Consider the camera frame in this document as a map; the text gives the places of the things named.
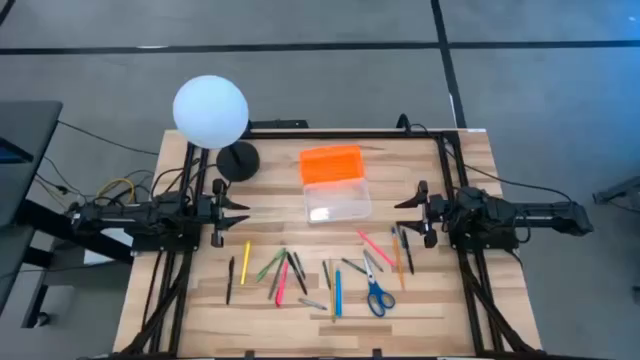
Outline yellow pen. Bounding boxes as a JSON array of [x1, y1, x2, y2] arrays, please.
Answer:
[[239, 240, 252, 286]]

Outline green crayon Crayons print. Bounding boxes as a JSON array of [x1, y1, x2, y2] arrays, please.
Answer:
[[340, 257, 368, 275]]

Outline grey stand foot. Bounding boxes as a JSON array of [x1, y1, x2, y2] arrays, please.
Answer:
[[592, 174, 640, 214]]

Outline white paper sheet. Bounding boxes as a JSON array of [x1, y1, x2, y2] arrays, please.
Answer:
[[82, 227, 136, 266]]

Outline black power strip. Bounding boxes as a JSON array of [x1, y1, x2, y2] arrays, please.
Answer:
[[248, 118, 310, 130]]

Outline dark grey side desk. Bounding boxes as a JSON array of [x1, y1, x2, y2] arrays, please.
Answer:
[[0, 99, 64, 311]]

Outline pink pen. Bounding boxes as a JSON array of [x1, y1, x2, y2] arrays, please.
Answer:
[[274, 259, 290, 308]]

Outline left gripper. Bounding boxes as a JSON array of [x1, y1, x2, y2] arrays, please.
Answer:
[[199, 178, 250, 249]]

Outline grey pencil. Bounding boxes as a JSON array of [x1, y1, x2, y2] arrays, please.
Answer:
[[362, 248, 385, 274]]

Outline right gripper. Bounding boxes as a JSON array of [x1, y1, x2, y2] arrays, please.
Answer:
[[393, 180, 451, 250]]

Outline blue handled scissors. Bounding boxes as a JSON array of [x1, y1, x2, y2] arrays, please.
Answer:
[[362, 252, 396, 318]]

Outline white globe lamp black stand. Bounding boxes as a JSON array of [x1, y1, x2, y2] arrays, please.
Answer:
[[172, 74, 261, 183]]

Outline black desk leg bar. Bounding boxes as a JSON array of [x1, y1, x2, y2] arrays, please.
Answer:
[[14, 199, 134, 264]]

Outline yellow cable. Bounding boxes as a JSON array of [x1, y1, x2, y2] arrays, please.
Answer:
[[94, 177, 137, 205]]

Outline black floor cable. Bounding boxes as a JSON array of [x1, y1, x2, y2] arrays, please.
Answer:
[[57, 119, 160, 156]]

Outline yellow pencil pink eraser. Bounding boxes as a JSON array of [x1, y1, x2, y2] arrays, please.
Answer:
[[328, 258, 337, 324]]

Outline clear supply box orange lid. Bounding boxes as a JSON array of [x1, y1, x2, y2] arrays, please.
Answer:
[[298, 144, 374, 224]]

